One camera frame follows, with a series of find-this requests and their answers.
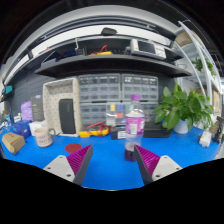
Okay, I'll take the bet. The teal bin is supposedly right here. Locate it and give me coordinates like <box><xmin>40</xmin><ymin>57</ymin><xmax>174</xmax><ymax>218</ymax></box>
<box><xmin>3</xmin><ymin>85</ymin><xmax>14</xmax><ymax>96</ymax></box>

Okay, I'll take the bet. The clear bottle with purple cap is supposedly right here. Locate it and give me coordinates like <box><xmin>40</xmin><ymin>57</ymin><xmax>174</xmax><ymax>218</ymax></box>
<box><xmin>124</xmin><ymin>94</ymin><xmax>146</xmax><ymax>163</ymax></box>

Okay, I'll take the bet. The blue box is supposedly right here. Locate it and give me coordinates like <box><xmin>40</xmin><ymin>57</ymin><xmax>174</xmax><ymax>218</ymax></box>
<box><xmin>11</xmin><ymin>119</ymin><xmax>32</xmax><ymax>139</ymax></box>

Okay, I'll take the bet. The dark grey box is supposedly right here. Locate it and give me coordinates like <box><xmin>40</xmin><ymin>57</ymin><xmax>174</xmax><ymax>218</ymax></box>
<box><xmin>30</xmin><ymin>94</ymin><xmax>45</xmax><ymax>122</ymax></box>

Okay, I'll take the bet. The white power adapter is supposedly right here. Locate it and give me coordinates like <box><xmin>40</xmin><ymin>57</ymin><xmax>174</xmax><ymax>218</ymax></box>
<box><xmin>198</xmin><ymin>130</ymin><xmax>213</xmax><ymax>148</ymax></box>

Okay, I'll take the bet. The purple plastic bag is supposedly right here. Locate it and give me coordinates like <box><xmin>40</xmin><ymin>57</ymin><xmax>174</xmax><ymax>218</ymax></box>
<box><xmin>20</xmin><ymin>100</ymin><xmax>34</xmax><ymax>122</ymax></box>

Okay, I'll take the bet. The white rack shelf unit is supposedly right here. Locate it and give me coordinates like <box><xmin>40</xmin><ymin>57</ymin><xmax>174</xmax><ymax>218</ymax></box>
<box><xmin>173</xmin><ymin>20</ymin><xmax>224</xmax><ymax>131</ymax></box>

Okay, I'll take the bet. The brown cardboard box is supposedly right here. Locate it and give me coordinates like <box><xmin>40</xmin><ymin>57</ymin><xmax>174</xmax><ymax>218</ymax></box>
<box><xmin>1</xmin><ymin>132</ymin><xmax>27</xmax><ymax>156</ymax></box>

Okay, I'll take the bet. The yellow multimeter with red leads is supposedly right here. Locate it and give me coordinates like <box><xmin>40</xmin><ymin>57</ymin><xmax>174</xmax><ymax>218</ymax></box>
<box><xmin>78</xmin><ymin>121</ymin><xmax>110</xmax><ymax>139</ymax></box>

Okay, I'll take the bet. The dark overhead shelf unit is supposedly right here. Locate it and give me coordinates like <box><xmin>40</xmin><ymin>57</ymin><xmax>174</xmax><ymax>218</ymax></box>
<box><xmin>6</xmin><ymin>24</ymin><xmax>194</xmax><ymax>80</ymax></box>

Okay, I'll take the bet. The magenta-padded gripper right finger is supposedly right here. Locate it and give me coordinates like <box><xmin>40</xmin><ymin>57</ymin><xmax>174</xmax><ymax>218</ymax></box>
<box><xmin>133</xmin><ymin>144</ymin><xmax>184</xmax><ymax>186</ymax></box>

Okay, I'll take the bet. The beige patterned mug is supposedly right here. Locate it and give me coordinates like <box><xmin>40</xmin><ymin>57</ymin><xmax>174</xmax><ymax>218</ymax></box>
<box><xmin>34</xmin><ymin>126</ymin><xmax>57</xmax><ymax>148</ymax></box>

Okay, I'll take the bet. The small black box white label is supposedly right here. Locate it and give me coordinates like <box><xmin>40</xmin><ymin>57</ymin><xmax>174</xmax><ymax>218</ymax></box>
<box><xmin>109</xmin><ymin>125</ymin><xmax>128</xmax><ymax>141</ymax></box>

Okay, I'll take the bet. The green potted plant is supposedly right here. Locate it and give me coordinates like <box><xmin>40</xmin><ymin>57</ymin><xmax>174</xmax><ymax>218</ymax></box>
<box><xmin>152</xmin><ymin>78</ymin><xmax>215</xmax><ymax>135</ymax></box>

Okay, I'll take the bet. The black flat case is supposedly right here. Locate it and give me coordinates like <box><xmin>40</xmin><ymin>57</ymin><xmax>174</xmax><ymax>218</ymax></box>
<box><xmin>143</xmin><ymin>121</ymin><xmax>173</xmax><ymax>139</ymax></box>

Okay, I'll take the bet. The flat round red coaster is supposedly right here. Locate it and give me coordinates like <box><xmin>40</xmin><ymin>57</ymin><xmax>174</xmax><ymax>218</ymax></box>
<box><xmin>64</xmin><ymin>142</ymin><xmax>83</xmax><ymax>154</ymax></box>

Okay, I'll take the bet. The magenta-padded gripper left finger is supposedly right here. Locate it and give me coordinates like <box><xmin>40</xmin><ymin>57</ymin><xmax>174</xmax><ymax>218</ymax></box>
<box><xmin>43</xmin><ymin>144</ymin><xmax>94</xmax><ymax>187</ymax></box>

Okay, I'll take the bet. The white dotted tray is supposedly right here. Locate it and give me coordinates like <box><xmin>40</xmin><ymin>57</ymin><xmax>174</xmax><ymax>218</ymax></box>
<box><xmin>42</xmin><ymin>77</ymin><xmax>83</xmax><ymax>138</ymax></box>

